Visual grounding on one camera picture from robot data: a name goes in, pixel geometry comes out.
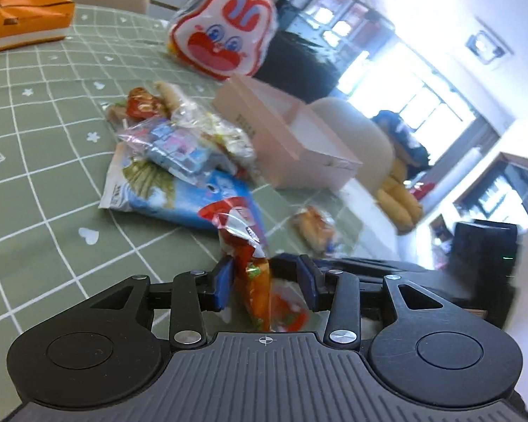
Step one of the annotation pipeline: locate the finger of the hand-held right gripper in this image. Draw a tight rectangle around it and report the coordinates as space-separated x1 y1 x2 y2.
269 252 457 283

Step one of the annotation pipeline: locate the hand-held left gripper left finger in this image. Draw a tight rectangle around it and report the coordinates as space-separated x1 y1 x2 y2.
88 257 236 349

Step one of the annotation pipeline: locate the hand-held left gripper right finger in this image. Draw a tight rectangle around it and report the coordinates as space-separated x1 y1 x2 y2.
296 255 457 350

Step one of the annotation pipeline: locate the orange and red snack packet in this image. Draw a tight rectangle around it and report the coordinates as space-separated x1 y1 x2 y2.
198 198 311 333

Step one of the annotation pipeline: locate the brown bread packet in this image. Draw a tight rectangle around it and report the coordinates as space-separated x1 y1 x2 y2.
290 206 340 254

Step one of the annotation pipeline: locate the large blue snack bag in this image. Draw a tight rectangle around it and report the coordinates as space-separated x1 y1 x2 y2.
99 141 270 256

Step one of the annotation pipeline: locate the pink cardboard box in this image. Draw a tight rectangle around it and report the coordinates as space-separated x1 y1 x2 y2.
211 74 364 191

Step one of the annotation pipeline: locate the clear packet of blue candies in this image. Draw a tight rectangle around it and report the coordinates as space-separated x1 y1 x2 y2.
117 116 239 185

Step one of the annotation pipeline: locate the clear packet of yellow snacks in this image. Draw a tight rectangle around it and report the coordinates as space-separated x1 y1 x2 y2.
188 111 258 179

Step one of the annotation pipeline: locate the clear packet of beige sticks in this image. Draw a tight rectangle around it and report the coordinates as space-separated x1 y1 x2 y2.
154 80 200 117

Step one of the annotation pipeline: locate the yellow plush toy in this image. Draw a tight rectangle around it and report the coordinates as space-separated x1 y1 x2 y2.
375 158 424 232

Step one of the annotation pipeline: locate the wooden display cabinet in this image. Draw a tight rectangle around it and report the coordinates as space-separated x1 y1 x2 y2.
452 151 528 230

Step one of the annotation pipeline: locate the blue cloth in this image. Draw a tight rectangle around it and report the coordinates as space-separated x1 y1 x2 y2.
371 110 430 168

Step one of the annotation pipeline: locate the square ceiling fixture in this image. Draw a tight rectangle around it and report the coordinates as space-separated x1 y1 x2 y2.
465 30 510 65

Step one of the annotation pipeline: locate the black fish tank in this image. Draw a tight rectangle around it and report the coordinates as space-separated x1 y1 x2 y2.
255 0 397 103

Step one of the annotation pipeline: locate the red and white rabbit bag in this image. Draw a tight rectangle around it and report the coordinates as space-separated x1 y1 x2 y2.
166 0 277 82

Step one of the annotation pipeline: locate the green checked tablecloth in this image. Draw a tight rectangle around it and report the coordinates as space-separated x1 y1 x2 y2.
0 4 366 422

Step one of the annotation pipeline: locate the orange tissue box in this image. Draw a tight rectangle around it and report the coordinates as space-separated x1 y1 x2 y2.
0 0 77 54

